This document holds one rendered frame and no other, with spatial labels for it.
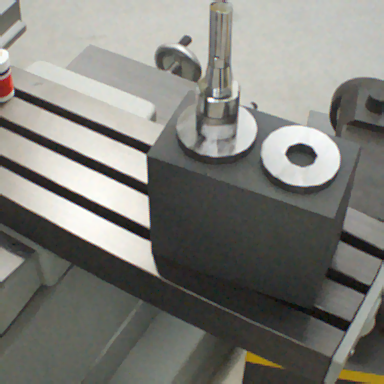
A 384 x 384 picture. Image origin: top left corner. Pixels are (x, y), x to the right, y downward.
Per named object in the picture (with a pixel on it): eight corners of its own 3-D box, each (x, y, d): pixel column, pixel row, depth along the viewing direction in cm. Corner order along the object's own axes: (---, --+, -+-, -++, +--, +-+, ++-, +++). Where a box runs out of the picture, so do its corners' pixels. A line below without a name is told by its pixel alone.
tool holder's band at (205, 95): (233, 112, 85) (233, 105, 84) (190, 101, 86) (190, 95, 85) (245, 84, 88) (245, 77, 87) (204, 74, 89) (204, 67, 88)
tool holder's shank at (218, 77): (228, 99, 85) (232, 18, 76) (199, 92, 85) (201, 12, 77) (237, 80, 87) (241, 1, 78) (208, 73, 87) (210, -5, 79)
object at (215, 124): (231, 146, 89) (233, 112, 85) (189, 136, 90) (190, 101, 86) (243, 118, 92) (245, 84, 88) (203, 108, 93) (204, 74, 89)
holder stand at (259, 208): (188, 188, 111) (189, 79, 96) (339, 239, 106) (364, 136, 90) (149, 254, 104) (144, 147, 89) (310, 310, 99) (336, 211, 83)
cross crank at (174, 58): (165, 64, 181) (164, 25, 172) (211, 82, 178) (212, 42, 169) (126, 106, 172) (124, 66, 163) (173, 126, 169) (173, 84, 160)
